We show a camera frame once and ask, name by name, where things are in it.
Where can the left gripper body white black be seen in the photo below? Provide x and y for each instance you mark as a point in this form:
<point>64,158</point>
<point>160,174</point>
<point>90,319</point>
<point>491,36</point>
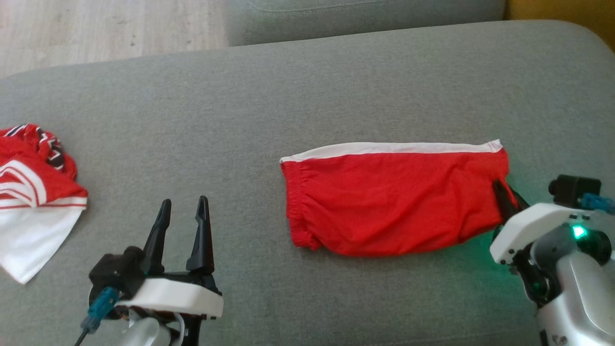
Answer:
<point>178,295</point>

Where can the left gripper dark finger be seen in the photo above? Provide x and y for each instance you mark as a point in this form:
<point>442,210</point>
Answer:
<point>202,240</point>
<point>156,245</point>

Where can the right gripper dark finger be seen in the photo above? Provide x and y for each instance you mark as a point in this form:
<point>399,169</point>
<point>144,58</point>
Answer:
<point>504,202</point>
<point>520,199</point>

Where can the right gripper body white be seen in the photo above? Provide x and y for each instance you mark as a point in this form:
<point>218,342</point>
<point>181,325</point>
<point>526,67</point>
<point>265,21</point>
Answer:
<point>533,223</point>

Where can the red shorts white stripe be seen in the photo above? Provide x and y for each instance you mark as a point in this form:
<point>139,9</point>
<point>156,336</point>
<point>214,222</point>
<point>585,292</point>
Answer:
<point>394,202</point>

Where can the red white basketball jersey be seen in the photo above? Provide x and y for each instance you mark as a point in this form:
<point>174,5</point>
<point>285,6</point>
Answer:
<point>29,192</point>

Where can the large grey sofa seat cushion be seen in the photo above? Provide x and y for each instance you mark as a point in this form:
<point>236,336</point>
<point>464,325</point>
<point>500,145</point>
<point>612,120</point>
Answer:
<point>269,96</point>

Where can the yellow sofa backrest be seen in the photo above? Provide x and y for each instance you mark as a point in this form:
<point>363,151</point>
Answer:
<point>567,17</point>

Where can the long narrow grey seat cushion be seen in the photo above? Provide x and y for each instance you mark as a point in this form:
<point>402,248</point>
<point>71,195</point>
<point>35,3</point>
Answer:
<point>365,19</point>

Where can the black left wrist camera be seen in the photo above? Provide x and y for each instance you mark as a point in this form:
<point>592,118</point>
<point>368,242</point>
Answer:
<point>113,271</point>

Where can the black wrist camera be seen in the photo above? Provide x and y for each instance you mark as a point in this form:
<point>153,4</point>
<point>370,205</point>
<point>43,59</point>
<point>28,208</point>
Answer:
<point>571,188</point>
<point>113,271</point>

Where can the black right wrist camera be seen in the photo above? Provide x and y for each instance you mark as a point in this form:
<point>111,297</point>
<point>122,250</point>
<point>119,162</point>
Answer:
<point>571,188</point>

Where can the blue right camera connector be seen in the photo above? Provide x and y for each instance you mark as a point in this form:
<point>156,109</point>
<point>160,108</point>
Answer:
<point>598,202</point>

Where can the blue camera connector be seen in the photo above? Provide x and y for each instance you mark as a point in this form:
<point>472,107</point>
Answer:
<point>102,307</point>
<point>598,202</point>

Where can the blue left camera connector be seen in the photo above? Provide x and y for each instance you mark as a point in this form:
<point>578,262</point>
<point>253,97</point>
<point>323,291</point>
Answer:
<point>102,307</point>

